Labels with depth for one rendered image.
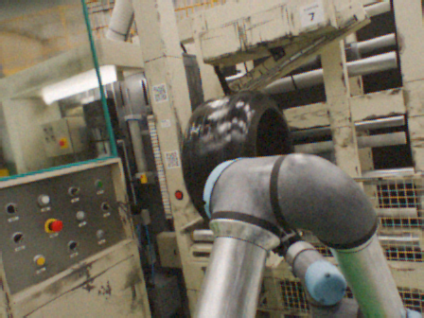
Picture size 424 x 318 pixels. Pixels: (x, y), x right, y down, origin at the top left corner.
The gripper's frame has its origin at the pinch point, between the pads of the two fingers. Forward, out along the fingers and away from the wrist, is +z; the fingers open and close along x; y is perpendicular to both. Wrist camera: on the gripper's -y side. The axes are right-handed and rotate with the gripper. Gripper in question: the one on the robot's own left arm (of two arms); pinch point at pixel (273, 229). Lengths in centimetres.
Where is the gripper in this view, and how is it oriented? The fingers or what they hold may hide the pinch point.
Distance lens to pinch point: 106.2
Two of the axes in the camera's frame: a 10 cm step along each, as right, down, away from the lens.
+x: -8.6, 5.0, -0.9
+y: -4.6, -8.5, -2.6
